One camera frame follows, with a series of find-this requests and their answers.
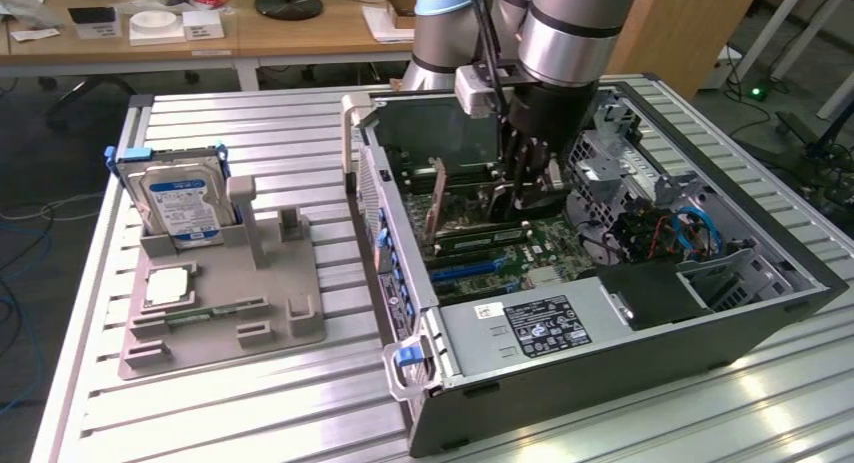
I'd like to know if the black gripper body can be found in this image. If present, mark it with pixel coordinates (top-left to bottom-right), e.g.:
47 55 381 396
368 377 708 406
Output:
500 80 600 182

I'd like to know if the metal disk bay cage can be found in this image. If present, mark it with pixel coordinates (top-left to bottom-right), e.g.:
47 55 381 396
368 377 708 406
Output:
563 90 675 234

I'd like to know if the wooden cabinet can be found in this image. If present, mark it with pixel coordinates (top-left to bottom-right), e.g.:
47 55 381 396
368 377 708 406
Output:
603 0 766 97

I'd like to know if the RAM stick with black chips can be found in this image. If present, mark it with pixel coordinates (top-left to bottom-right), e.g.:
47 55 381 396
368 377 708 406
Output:
432 225 528 257

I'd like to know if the white paper stack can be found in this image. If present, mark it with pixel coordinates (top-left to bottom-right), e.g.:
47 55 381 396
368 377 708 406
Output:
361 5 419 44

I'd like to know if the green motherboard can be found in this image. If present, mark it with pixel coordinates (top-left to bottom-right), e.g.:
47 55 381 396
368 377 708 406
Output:
383 147 602 307

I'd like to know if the blue expansion slot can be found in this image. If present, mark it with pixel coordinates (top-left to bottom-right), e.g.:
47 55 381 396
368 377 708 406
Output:
425 260 502 284

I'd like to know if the black floor stand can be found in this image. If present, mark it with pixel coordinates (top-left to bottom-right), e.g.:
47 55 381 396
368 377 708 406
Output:
772 110 854 209

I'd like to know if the wooden desk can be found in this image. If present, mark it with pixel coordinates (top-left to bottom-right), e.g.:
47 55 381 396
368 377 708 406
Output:
0 0 602 79

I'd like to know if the small metal disk bay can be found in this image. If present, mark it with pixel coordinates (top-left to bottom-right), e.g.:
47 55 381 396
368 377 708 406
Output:
674 240 799 317

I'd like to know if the black lamp base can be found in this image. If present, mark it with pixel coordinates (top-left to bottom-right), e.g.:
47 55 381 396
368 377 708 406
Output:
253 0 325 22

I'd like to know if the grey power supply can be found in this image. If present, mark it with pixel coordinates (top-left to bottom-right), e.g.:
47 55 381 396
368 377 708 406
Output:
436 275 632 377

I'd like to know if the white labelled box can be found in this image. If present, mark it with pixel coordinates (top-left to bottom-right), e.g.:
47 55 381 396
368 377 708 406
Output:
180 8 227 42

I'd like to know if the black open PC case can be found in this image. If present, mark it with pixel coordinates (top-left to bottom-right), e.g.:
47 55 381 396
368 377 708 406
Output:
339 80 850 459

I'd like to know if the hard disk in blue caddy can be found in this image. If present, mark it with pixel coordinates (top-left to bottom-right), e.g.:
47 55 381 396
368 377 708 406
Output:
101 140 241 252

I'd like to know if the grey parts rack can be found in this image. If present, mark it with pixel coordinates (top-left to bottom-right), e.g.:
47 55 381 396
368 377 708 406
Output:
117 175 328 382

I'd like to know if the white box with round dish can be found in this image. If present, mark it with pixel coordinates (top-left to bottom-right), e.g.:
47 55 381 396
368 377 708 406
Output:
127 10 187 47

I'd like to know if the green RAM stick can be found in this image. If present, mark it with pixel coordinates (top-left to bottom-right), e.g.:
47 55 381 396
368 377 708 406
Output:
163 302 259 329

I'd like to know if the silver CPU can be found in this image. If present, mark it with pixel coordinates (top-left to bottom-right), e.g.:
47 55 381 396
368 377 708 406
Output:
144 268 192 307

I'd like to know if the black office chair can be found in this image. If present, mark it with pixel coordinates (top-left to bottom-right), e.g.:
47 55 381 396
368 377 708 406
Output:
45 75 141 129

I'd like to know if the white box with black lid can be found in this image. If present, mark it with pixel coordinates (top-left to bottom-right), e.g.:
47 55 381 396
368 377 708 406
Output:
65 6 123 40

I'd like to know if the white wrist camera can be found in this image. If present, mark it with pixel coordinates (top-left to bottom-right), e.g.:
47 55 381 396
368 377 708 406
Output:
453 62 519 119

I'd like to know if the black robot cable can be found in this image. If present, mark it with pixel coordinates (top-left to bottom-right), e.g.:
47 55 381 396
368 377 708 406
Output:
465 0 512 124

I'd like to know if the black wire bundle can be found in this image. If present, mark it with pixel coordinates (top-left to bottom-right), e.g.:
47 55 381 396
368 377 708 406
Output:
579 210 662 264

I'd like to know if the blue wire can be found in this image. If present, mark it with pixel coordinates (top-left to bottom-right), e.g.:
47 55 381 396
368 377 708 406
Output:
671 208 727 259

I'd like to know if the white desk frame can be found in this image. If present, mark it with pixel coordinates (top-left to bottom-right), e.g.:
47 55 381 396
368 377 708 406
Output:
732 0 854 120

